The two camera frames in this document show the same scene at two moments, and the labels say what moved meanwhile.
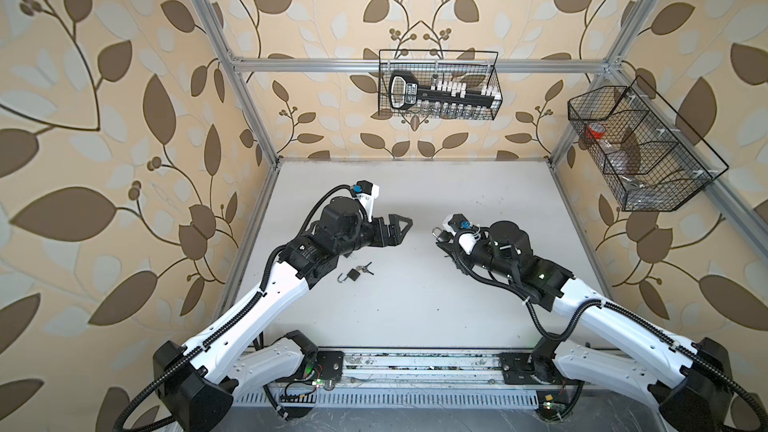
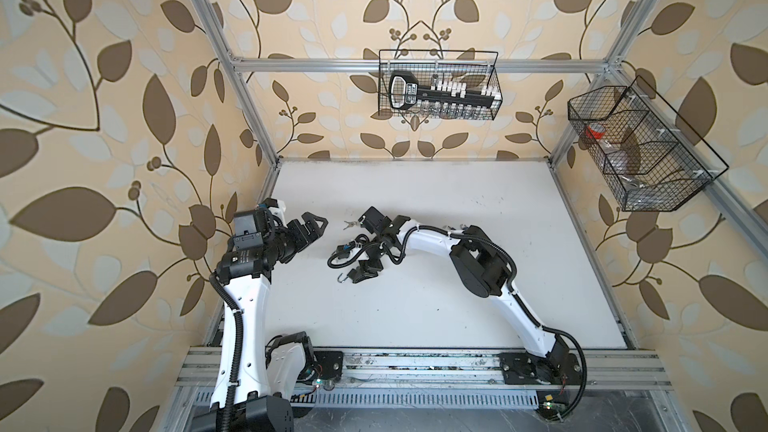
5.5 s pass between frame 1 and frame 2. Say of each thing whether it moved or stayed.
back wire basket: stayed
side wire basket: stayed
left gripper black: moved
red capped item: stayed
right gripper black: moved
